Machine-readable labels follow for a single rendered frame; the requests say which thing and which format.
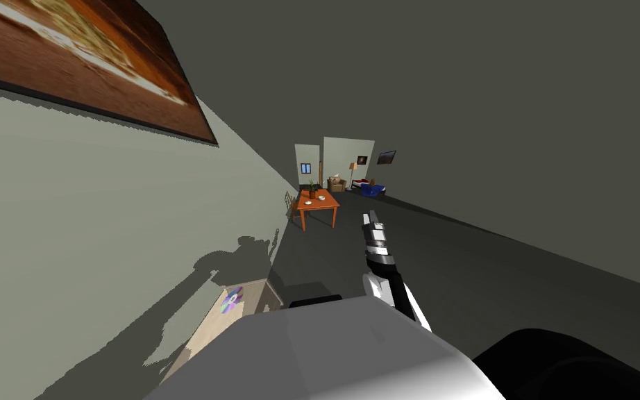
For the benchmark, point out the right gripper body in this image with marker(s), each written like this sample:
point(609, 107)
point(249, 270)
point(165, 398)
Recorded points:
point(375, 236)

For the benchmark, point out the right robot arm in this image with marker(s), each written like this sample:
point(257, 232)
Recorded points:
point(389, 280)

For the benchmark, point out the red and white bed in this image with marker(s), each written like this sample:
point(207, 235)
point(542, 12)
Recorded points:
point(361, 183)

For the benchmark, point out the brown armchair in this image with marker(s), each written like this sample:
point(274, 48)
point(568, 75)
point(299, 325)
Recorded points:
point(336, 184)

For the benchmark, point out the floor lamp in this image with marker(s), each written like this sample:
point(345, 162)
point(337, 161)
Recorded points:
point(352, 175)

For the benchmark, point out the orange wooden table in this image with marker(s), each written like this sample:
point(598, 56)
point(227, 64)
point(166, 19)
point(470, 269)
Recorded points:
point(320, 201)

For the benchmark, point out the wooden chair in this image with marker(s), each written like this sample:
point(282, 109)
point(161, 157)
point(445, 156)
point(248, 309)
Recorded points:
point(291, 204)

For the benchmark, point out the small blue window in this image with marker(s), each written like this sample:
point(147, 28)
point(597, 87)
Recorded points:
point(305, 168)

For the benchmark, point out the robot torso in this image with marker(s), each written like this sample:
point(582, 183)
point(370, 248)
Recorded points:
point(331, 355)

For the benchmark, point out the iridescent compact disc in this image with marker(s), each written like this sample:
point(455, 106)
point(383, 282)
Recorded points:
point(232, 300)

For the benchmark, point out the light wooden desk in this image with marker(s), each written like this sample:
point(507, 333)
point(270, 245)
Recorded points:
point(209, 328)

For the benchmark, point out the small dark wall picture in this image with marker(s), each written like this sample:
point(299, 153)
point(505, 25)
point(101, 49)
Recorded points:
point(362, 160)

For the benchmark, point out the dark framed wall picture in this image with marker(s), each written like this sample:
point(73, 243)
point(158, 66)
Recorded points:
point(386, 157)

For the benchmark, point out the large brown wall picture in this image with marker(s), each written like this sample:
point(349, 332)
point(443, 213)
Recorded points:
point(75, 61)

